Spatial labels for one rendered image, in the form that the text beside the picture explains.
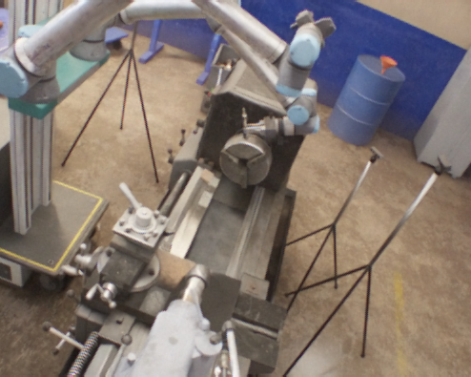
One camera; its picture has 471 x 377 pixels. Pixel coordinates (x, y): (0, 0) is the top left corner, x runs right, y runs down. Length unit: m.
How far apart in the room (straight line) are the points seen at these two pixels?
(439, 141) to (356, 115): 1.09
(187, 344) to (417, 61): 4.80
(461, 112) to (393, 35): 1.18
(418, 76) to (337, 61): 1.00
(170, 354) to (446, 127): 4.61
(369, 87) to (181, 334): 3.97
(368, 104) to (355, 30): 0.97
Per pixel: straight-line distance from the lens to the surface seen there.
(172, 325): 1.40
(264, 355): 1.78
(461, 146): 5.62
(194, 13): 2.12
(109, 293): 1.61
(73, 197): 2.93
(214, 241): 2.27
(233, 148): 2.16
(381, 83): 4.92
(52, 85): 1.89
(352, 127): 5.13
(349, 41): 5.53
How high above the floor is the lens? 2.34
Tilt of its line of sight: 39 degrees down
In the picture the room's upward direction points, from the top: 22 degrees clockwise
